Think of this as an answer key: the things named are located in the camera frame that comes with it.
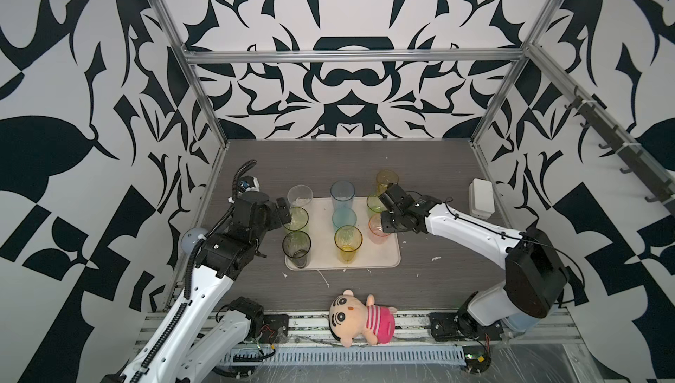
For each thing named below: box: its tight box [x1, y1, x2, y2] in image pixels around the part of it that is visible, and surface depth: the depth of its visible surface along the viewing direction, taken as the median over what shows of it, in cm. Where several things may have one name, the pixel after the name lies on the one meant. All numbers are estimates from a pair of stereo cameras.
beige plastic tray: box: [304, 196, 402, 271], surface depth 89 cm
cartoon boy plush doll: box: [329, 289, 399, 348], surface depth 71 cm
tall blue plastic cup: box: [330, 180, 356, 213], surface depth 89 cm
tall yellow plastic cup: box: [333, 224, 363, 265], surface depth 81 cm
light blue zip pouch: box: [505, 311, 541, 333], surface depth 74 cm
